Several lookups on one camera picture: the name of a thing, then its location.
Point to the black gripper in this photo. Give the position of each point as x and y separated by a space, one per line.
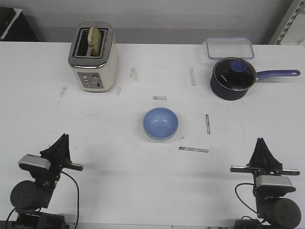
262 153
59 153

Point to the green bowl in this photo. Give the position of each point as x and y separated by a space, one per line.
160 140

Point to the blue bowl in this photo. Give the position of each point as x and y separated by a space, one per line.
160 123

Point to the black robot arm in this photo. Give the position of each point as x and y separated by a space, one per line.
273 210
29 197

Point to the dark blue saucepan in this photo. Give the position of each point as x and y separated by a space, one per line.
231 95

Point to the cream and chrome toaster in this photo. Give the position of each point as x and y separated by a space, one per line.
94 73

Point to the glass pot lid blue knob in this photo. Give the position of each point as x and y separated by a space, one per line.
234 74

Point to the clear plastic food container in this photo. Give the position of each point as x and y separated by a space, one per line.
223 47

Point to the slice of toast bread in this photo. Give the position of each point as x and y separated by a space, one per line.
94 41

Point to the black box in corner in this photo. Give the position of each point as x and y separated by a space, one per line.
14 27

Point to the grey metal shelf upright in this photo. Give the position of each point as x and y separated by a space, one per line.
291 30

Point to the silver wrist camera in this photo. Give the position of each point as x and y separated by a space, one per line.
276 183
34 161

